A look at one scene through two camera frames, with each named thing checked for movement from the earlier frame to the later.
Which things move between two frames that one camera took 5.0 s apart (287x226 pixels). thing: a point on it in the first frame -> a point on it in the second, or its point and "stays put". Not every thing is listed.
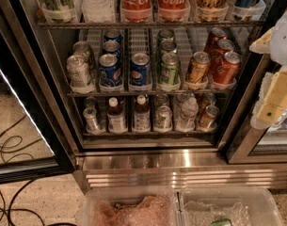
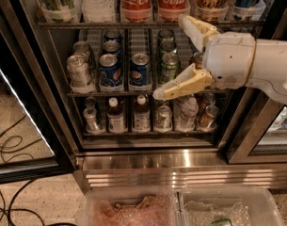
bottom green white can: [163, 118] stays put
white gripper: [283, 41] -> [229, 59]
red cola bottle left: [135, 6] stays put
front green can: [169, 70] stays put
